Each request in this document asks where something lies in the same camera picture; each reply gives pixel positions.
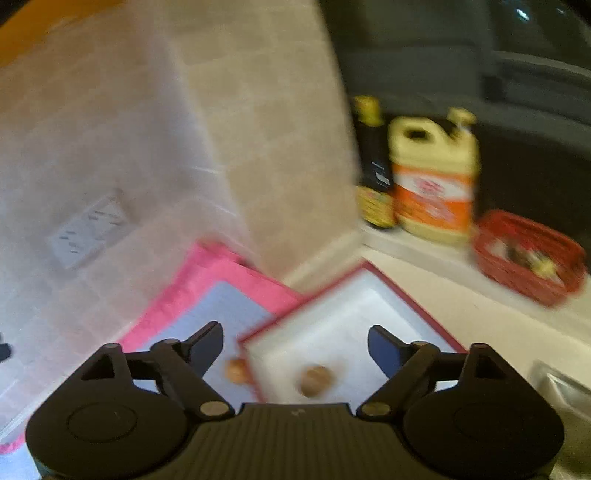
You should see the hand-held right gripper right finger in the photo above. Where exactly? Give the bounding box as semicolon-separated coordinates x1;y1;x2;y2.
358;325;509;421

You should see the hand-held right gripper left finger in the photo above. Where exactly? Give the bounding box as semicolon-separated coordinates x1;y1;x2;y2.
81;322;235;420

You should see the brown kiwi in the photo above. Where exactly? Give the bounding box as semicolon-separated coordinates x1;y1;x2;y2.
225;357;252;384
298;364;331;398

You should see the red cardboard box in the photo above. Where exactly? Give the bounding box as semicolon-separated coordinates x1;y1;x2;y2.
236;261;467;404

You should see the blue mat with pink frill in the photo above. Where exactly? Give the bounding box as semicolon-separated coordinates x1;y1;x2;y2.
0;240;305;480

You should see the red plastic basket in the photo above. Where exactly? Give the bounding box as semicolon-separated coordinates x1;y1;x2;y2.
471;210;589;308

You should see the yellow dish soap bottle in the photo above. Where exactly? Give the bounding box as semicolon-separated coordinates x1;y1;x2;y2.
388;108;481;245

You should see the clear plastic bag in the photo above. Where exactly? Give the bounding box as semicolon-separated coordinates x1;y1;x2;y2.
526;360;591;418

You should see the dark soy sauce bottle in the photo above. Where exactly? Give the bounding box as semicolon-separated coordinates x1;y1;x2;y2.
353;95;398;229

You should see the orange panel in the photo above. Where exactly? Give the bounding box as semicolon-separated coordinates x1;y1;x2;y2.
0;0;125;68

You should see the white wall socket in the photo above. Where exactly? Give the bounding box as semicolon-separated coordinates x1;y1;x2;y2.
82;191;134;243
48;220;95;271

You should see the dark window frame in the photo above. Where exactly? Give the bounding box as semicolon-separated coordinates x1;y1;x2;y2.
321;0;591;153

